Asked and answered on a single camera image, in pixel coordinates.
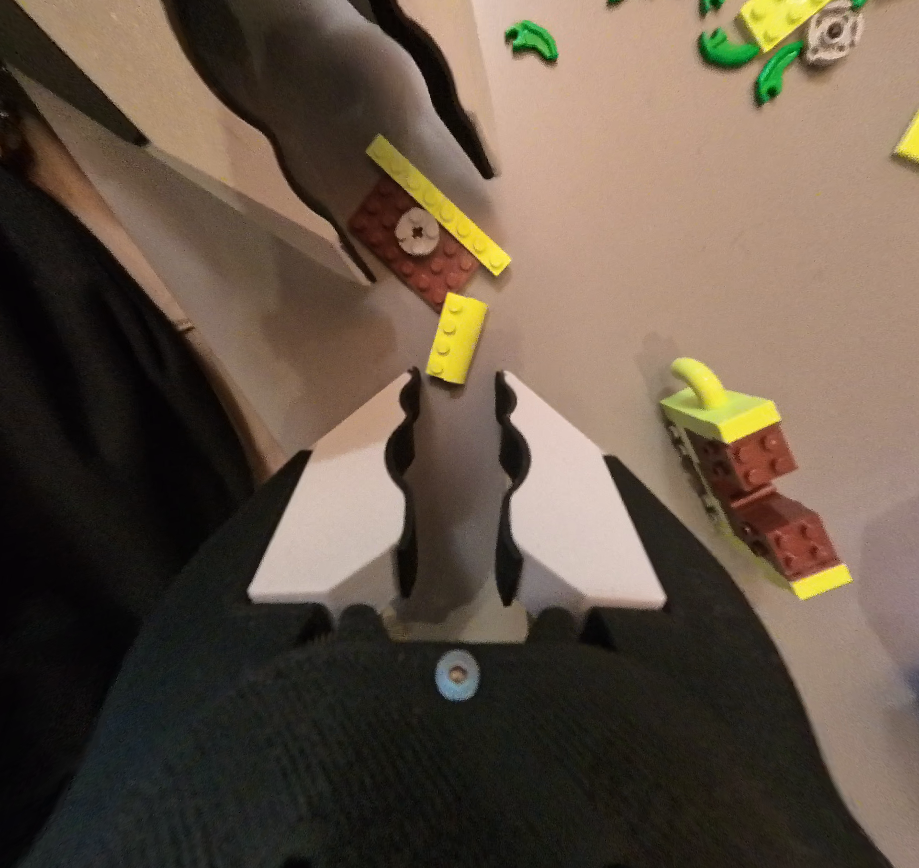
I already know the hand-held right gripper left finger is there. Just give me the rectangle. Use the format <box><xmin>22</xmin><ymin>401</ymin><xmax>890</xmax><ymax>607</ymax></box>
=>
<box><xmin>247</xmin><ymin>367</ymin><xmax>425</xmax><ymax>618</ymax></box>

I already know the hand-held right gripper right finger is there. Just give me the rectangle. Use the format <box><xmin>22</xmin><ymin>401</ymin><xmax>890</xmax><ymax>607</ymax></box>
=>
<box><xmin>494</xmin><ymin>370</ymin><xmax>669</xmax><ymax>616</ymax></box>

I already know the brown and lime brick assembly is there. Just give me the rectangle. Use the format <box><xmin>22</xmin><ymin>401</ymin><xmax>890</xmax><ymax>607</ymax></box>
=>
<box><xmin>348</xmin><ymin>134</ymin><xmax>512</xmax><ymax>315</ymax></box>

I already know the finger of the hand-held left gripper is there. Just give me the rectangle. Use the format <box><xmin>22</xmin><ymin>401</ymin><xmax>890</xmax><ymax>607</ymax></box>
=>
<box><xmin>350</xmin><ymin>0</ymin><xmax>498</xmax><ymax>181</ymax></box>
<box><xmin>0</xmin><ymin>0</ymin><xmax>376</xmax><ymax>286</ymax></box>

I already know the brown and lime trunk build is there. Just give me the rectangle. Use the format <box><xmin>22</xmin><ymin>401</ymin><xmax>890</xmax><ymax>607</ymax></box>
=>
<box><xmin>659</xmin><ymin>357</ymin><xmax>854</xmax><ymax>601</ymax></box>

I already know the lime curved slope brick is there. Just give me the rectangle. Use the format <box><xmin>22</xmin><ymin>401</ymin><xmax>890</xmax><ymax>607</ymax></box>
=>
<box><xmin>425</xmin><ymin>292</ymin><xmax>489</xmax><ymax>385</ymax></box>

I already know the grey round plate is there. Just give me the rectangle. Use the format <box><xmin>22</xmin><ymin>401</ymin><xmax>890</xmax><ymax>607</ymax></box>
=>
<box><xmin>803</xmin><ymin>0</ymin><xmax>864</xmax><ymax>68</ymax></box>

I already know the scatter of green leaf pieces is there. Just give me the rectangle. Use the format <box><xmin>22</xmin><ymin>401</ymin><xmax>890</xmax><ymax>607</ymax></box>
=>
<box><xmin>504</xmin><ymin>0</ymin><xmax>884</xmax><ymax>106</ymax></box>

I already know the person's black clothing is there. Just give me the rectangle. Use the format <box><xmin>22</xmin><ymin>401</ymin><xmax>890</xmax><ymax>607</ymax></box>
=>
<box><xmin>0</xmin><ymin>157</ymin><xmax>259</xmax><ymax>868</ymax></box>

